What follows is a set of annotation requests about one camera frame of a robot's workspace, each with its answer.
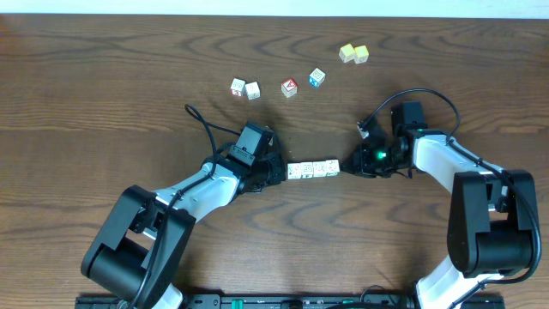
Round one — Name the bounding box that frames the wooden block with dots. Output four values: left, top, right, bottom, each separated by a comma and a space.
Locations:
287, 163, 302, 179

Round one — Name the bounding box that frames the wooden block green edge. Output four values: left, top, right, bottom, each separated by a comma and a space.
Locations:
299, 162, 314, 179

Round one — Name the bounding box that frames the wooden block green picture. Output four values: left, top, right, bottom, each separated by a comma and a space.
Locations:
325, 159, 340, 177

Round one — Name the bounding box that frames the wooden block letter Y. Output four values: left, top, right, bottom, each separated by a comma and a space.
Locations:
313, 161, 327, 178

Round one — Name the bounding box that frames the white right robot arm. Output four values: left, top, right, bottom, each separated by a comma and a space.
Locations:
341, 129, 541, 308

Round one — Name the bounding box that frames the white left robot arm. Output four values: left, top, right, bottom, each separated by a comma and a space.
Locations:
81, 152, 285, 308

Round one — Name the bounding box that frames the wooden block blue T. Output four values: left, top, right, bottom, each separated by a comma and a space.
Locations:
245, 82, 261, 100

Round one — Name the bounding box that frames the wooden block red A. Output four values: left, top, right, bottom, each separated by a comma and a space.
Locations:
281, 78, 298, 98

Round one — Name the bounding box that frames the wooden block red 3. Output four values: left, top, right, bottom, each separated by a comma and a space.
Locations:
230, 78, 245, 97

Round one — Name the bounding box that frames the wooden block blue X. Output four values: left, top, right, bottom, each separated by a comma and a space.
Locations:
309, 68, 326, 88

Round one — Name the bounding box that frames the yellow wooden block right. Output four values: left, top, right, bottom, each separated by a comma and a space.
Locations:
353, 45, 370, 64

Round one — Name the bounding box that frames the yellow wooden block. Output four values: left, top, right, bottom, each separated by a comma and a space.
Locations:
339, 44, 355, 63
353, 45, 370, 64

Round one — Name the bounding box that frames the yellow wooden block left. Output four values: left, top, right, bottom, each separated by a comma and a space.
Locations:
339, 44, 355, 63

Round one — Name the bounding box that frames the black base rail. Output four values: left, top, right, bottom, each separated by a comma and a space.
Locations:
75, 289, 505, 309

